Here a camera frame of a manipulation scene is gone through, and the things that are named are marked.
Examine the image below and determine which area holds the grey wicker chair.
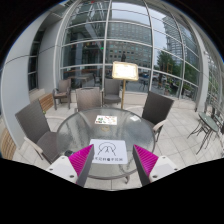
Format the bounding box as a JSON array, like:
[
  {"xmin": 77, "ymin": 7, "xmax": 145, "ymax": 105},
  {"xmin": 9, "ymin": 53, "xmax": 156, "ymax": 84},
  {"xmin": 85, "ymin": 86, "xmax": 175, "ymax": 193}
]
[
  {"xmin": 126, "ymin": 90, "xmax": 175, "ymax": 144},
  {"xmin": 52, "ymin": 79, "xmax": 71, "ymax": 108},
  {"xmin": 76, "ymin": 87, "xmax": 101, "ymax": 111},
  {"xmin": 15, "ymin": 100, "xmax": 60, "ymax": 163},
  {"xmin": 103, "ymin": 78, "xmax": 121, "ymax": 104}
]

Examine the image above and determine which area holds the grey wicker chair back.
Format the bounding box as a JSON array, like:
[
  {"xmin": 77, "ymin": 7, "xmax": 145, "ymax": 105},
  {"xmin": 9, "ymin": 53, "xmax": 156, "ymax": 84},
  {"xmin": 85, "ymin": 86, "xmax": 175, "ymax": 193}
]
[{"xmin": 76, "ymin": 87, "xmax": 101, "ymax": 111}]

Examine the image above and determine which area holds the grey wicker chair right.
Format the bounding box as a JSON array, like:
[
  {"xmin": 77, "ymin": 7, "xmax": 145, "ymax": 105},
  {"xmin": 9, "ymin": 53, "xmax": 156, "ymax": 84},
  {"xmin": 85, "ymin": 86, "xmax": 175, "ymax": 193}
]
[{"xmin": 126, "ymin": 90, "xmax": 175, "ymax": 144}]

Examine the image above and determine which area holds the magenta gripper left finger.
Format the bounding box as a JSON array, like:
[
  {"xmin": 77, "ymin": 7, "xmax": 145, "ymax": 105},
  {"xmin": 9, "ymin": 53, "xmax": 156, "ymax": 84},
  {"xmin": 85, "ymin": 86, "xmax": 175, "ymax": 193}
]
[{"xmin": 46, "ymin": 144, "xmax": 95, "ymax": 188}]

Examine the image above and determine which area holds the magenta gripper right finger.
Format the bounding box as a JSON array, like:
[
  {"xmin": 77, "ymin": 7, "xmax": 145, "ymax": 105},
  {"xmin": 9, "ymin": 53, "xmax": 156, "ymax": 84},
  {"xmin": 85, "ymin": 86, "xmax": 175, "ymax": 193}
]
[{"xmin": 132, "ymin": 144, "xmax": 179, "ymax": 187}]

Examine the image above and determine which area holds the round glass table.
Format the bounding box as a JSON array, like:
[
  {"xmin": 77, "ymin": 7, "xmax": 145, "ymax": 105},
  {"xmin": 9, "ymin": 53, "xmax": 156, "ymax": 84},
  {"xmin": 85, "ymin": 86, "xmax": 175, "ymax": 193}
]
[{"xmin": 57, "ymin": 108, "xmax": 156, "ymax": 180}]

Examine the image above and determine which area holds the small white paper card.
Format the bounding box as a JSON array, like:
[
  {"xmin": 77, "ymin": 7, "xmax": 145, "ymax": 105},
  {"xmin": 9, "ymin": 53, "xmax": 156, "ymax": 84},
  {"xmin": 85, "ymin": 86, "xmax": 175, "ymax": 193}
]
[{"xmin": 130, "ymin": 116, "xmax": 140, "ymax": 121}]

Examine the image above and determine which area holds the small green side table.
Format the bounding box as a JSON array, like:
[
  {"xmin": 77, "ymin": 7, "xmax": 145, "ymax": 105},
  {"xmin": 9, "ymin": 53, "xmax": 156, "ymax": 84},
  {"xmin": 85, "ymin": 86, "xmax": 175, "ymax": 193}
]
[{"xmin": 189, "ymin": 112, "xmax": 219, "ymax": 153}]

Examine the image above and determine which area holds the grey wicker chair far centre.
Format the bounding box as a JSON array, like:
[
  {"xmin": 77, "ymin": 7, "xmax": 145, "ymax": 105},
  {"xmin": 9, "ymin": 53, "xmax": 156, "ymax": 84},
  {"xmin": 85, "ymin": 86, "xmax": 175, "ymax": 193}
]
[{"xmin": 103, "ymin": 78, "xmax": 121, "ymax": 104}]

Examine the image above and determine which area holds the white logo mouse pad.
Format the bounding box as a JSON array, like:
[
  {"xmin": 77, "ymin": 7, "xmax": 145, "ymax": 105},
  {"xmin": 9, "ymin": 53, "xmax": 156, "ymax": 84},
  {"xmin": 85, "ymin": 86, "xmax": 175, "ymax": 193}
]
[{"xmin": 90, "ymin": 139, "xmax": 128, "ymax": 165}]

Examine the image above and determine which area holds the wooden bench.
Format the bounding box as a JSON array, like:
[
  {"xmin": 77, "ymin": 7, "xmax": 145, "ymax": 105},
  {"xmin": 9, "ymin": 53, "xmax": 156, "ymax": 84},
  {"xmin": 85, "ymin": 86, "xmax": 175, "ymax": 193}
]
[{"xmin": 29, "ymin": 89, "xmax": 54, "ymax": 112}]

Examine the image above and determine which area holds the grey wicker chair far left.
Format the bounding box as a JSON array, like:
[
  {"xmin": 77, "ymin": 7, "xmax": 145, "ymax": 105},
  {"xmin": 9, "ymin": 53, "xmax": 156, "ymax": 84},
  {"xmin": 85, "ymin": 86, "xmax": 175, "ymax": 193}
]
[{"xmin": 52, "ymin": 79, "xmax": 71, "ymax": 108}]

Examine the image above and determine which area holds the colourful menu card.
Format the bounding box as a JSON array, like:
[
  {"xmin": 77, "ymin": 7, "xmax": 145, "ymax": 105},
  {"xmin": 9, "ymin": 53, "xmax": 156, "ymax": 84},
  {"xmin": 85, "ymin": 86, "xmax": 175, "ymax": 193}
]
[{"xmin": 95, "ymin": 115, "xmax": 117, "ymax": 125}]

